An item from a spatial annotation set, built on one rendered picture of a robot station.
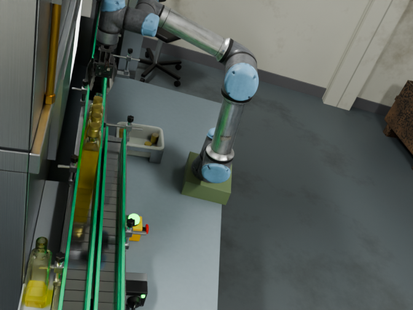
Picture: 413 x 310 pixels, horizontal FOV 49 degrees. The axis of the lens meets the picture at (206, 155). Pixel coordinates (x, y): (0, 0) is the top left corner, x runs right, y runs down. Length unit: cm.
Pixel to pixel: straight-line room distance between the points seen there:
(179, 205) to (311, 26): 320
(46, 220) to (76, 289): 30
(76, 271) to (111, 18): 82
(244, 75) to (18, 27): 84
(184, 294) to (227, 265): 118
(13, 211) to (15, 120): 29
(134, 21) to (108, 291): 86
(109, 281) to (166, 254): 35
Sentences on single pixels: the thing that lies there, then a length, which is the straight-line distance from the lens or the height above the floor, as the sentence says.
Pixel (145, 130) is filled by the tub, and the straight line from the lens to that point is 227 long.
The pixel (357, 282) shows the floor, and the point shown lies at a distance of 326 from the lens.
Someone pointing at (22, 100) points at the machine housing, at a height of 153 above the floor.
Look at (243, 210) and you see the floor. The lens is 326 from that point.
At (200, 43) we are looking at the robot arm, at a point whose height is 145.
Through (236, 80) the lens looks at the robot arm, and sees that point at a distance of 159.
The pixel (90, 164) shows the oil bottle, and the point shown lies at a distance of 172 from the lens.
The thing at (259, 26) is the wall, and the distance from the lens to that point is 481.
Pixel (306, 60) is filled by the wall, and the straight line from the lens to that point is 500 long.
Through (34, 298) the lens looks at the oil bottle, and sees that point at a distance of 143.
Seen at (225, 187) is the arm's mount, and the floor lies 83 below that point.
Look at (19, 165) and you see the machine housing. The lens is 115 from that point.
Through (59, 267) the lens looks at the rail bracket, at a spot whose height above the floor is 97.
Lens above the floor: 212
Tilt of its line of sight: 36 degrees down
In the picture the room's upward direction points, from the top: 19 degrees clockwise
